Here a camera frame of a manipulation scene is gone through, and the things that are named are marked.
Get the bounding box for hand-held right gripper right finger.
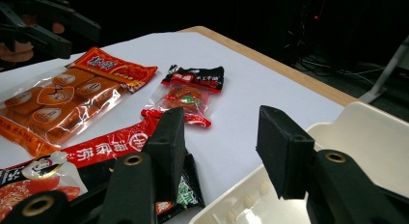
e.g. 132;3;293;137
255;104;409;224

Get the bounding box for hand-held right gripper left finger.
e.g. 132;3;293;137
97;106;189;224

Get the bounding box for large red and black packet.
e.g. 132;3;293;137
0;116;206;224

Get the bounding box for orange snack packet red header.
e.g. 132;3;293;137
0;46;159;158

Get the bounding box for white plastic box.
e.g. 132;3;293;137
188;101;409;224

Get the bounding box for white paper sheet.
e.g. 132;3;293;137
0;31;345;224

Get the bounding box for small black and red packet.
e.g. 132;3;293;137
140;64;226;128

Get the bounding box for black floor cables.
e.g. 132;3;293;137
284;30;387;88

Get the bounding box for white metal stand frame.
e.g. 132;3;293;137
357;35;409;105

